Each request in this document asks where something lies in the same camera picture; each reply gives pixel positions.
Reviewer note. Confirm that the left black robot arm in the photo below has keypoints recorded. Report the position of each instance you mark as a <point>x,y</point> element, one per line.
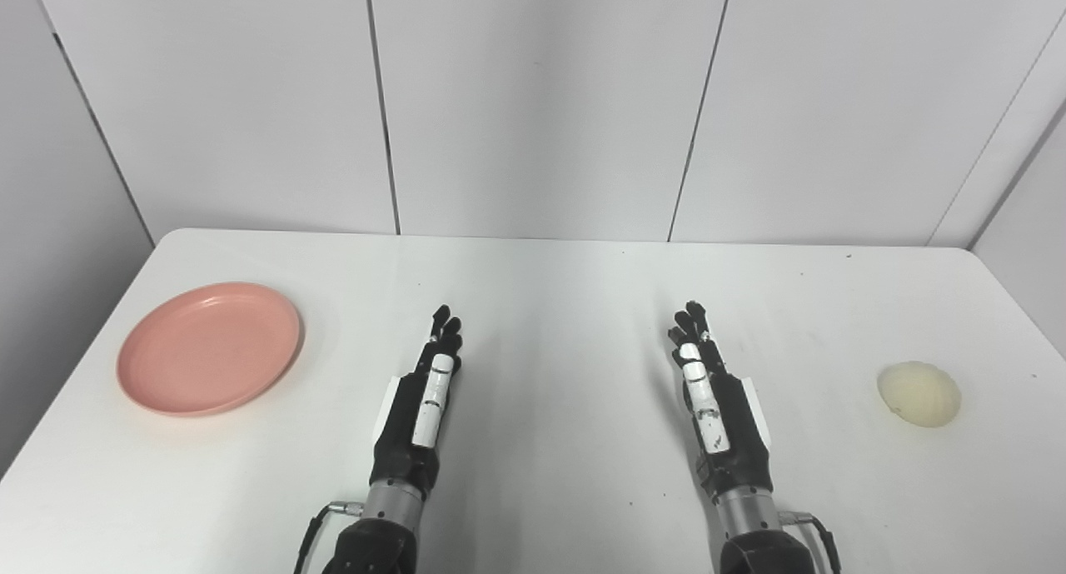
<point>379,528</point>

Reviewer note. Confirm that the cream steamed bun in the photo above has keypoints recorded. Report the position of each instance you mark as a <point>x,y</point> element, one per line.
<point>919,394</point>

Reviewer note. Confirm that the pink round plate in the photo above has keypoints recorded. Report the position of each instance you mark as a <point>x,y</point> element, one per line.
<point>210,347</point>

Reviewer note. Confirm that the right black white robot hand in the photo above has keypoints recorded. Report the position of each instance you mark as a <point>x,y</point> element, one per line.
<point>729,428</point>

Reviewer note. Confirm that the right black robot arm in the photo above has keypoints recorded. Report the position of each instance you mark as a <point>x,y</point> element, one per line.
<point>754,532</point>

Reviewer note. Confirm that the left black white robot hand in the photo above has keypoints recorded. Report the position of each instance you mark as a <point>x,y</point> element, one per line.
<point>412,428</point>

